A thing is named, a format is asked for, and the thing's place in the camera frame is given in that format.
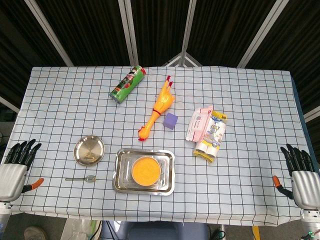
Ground yellow-orange powder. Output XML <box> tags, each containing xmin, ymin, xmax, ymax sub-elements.
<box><xmin>132</xmin><ymin>156</ymin><xmax>161</xmax><ymax>185</ymax></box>

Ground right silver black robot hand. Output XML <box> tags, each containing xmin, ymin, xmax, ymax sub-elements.
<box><xmin>272</xmin><ymin>143</ymin><xmax>320</xmax><ymax>210</ymax></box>

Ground yellow white bag rolls pack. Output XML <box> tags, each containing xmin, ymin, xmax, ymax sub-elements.
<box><xmin>192</xmin><ymin>110</ymin><xmax>228</xmax><ymax>165</ymax></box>

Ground dark folding screen white frames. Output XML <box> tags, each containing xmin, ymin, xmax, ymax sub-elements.
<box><xmin>0</xmin><ymin>0</ymin><xmax>320</xmax><ymax>123</ymax></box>

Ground blue chair seat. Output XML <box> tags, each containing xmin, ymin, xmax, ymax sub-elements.
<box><xmin>119</xmin><ymin>221</ymin><xmax>210</xmax><ymax>240</ymax></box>

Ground round metal plate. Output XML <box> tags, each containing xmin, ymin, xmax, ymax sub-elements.
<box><xmin>73</xmin><ymin>135</ymin><xmax>106</xmax><ymax>167</ymax></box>

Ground black green cable bundle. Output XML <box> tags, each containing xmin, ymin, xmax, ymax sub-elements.
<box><xmin>209</xmin><ymin>224</ymin><xmax>227</xmax><ymax>240</ymax></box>

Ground small metal spoon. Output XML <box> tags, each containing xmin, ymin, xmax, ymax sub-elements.
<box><xmin>65</xmin><ymin>175</ymin><xmax>97</xmax><ymax>182</ymax></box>

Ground white bowl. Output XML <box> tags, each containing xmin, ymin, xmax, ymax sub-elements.
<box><xmin>131</xmin><ymin>155</ymin><xmax>162</xmax><ymax>187</ymax></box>

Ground rectangular metal tray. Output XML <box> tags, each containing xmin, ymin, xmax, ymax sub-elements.
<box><xmin>112</xmin><ymin>148</ymin><xmax>176</xmax><ymax>197</ymax></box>

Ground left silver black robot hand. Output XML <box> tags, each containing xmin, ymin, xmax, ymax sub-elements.
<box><xmin>0</xmin><ymin>139</ymin><xmax>45</xmax><ymax>203</ymax></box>

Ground yellow rubber chicken toy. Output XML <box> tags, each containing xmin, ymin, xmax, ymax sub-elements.
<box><xmin>137</xmin><ymin>75</ymin><xmax>176</xmax><ymax>142</ymax></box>

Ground grey shoe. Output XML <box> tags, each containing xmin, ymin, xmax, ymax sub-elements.
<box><xmin>24</xmin><ymin>226</ymin><xmax>48</xmax><ymax>240</ymax></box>

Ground purple foam cube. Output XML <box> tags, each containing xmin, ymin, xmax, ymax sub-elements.
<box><xmin>163</xmin><ymin>112</ymin><xmax>179</xmax><ymax>130</ymax></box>

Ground green chips can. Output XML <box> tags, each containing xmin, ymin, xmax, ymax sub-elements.
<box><xmin>108</xmin><ymin>65</ymin><xmax>147</xmax><ymax>105</ymax></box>

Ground blue checked tablecloth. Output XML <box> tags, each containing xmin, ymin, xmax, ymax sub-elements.
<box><xmin>0</xmin><ymin>65</ymin><xmax>320</xmax><ymax>227</ymax></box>

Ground pink wet wipes pack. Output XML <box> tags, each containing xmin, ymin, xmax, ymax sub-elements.
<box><xmin>185</xmin><ymin>105</ymin><xmax>215</xmax><ymax>143</ymax></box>

